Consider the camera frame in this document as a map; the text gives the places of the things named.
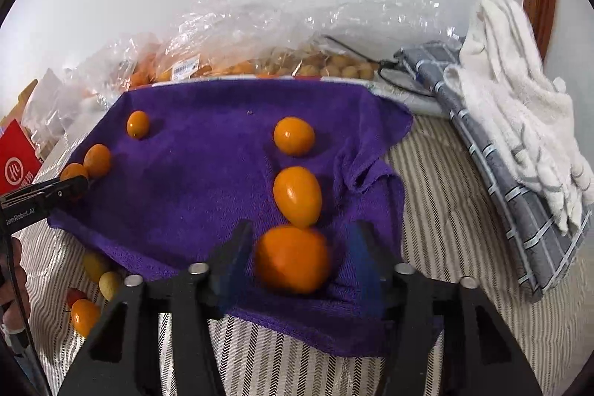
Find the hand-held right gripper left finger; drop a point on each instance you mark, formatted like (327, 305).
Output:
(232, 268)

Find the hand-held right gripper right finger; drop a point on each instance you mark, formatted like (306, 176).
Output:
(366, 268)

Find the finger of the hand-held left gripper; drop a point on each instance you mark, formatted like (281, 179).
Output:
(69, 189)

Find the person's left hand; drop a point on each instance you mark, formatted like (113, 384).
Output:
(7, 303)

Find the red paper bag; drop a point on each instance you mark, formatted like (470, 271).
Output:
(18, 159)

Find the white plastic bag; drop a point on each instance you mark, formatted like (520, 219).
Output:
(55, 103)

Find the striped bed sheet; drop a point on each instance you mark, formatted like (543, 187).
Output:
(441, 215)

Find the brown paper bag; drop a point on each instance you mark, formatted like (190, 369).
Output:
(21, 103)

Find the purple towel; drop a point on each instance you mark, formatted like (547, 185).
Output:
(199, 173)

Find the red cherry tomato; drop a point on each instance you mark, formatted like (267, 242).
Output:
(75, 296)

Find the clear bag of orange fruit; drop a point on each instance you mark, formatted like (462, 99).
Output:
(130, 62)

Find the grey checked folded cloth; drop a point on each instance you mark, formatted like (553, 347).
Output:
(524, 229)

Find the clear bag with white label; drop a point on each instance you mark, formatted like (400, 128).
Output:
(209, 48)

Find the clear bag of longans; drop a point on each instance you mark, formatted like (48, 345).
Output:
(334, 62)

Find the white striped towel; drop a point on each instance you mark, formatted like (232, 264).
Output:
(510, 108)

